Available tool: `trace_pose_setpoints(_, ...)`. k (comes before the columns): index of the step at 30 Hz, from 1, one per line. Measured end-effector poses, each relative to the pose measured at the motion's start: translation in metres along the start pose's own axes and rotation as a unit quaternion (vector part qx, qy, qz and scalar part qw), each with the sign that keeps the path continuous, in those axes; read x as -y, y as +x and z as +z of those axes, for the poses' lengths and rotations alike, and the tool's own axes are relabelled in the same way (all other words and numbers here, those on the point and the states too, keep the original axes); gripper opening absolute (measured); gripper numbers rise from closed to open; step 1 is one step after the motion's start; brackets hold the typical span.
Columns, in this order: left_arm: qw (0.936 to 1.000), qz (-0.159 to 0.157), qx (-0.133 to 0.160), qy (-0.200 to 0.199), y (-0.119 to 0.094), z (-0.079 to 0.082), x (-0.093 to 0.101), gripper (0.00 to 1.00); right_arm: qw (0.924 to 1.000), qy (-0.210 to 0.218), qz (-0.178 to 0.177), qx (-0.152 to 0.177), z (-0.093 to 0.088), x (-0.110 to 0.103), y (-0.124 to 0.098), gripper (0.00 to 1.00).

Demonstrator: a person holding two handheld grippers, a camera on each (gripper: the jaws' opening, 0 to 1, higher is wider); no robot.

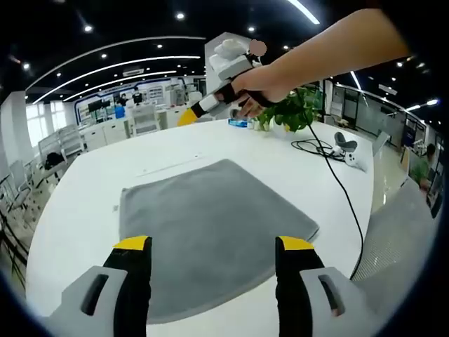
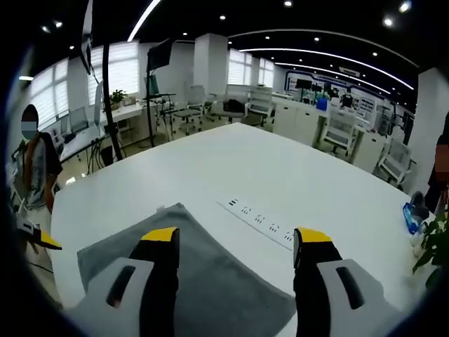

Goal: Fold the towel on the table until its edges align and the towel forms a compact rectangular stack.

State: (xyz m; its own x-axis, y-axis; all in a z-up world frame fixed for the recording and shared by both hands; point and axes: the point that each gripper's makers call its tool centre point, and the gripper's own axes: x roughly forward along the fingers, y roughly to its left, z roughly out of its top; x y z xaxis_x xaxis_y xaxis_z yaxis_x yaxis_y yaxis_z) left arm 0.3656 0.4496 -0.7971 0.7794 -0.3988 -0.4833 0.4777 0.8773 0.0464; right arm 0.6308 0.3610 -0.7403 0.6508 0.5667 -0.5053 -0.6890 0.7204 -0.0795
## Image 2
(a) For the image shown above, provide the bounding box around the black monitor on stand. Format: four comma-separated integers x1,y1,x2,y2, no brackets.
146,37,175,148

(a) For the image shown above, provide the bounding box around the blue wipe pack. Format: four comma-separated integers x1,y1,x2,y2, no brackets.
402,201,427,234

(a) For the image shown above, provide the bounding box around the green potted plant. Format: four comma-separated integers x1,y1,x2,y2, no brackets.
412,210,449,282

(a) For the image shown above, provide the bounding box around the white power socket strip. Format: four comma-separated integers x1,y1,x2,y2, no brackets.
216,196,296,251

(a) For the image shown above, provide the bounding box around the white table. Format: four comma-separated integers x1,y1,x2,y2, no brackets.
48,121,449,337

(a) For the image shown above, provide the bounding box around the white monitor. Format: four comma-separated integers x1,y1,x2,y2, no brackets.
93,79,106,122

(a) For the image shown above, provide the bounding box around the small potted plant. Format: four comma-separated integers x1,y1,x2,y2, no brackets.
109,88,128,110

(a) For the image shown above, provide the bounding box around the white office chair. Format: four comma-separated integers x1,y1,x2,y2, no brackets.
323,108,358,156
173,86,205,135
244,86,277,128
377,136,414,187

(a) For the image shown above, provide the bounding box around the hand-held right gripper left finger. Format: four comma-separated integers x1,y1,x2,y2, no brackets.
65,226,182,337

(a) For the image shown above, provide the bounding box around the dark grey pouch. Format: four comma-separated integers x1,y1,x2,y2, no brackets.
410,191,431,219

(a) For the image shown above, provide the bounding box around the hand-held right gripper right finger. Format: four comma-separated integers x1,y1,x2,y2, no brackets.
292,227,405,337

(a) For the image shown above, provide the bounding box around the grey towel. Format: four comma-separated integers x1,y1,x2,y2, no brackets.
76,202,297,337

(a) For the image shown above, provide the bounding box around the black bag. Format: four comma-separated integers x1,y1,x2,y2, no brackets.
223,98,247,112

